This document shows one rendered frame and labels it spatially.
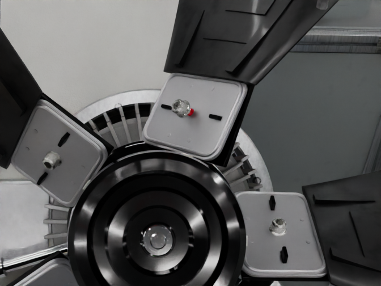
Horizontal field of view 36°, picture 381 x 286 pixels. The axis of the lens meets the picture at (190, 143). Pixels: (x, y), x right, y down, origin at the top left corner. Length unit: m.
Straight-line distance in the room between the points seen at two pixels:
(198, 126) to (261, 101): 0.81
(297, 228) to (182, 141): 0.11
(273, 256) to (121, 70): 0.32
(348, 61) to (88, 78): 0.69
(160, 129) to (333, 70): 0.81
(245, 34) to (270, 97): 0.80
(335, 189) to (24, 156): 0.26
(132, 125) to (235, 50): 0.15
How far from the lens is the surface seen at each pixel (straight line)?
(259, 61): 0.43
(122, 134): 0.56
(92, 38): 0.69
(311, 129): 1.32
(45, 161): 0.46
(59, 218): 0.56
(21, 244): 0.57
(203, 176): 0.39
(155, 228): 0.39
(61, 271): 0.44
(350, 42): 1.23
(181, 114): 0.45
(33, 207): 0.57
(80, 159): 0.44
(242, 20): 0.46
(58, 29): 0.70
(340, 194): 0.50
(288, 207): 0.49
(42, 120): 0.44
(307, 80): 1.24
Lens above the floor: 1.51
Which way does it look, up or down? 37 degrees down
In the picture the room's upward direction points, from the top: 4 degrees clockwise
